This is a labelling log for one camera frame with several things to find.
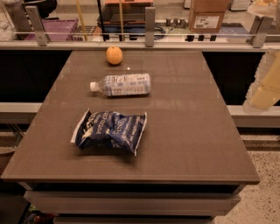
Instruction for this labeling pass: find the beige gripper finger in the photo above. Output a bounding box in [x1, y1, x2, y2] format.
[249, 58, 280, 110]

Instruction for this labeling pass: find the grey table base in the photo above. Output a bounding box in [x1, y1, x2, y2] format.
[24, 190, 241, 218]

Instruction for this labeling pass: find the cardboard box with label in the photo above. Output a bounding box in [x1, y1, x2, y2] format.
[188, 0, 229, 32]

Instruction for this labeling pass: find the blue label plastic water bottle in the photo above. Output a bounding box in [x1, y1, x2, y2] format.
[89, 73, 151, 97]

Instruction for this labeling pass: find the orange fruit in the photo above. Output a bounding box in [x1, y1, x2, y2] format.
[106, 46, 123, 65]

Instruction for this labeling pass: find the blue potato chip bag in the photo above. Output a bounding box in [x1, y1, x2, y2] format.
[71, 109, 147, 156]

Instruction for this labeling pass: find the yellow pole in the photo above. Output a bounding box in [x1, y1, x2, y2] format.
[75, 0, 88, 41]

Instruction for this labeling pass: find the purple plastic crate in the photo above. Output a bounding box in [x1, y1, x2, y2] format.
[24, 18, 80, 42]

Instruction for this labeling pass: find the glass railing with metal posts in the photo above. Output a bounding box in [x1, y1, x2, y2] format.
[0, 4, 280, 52]

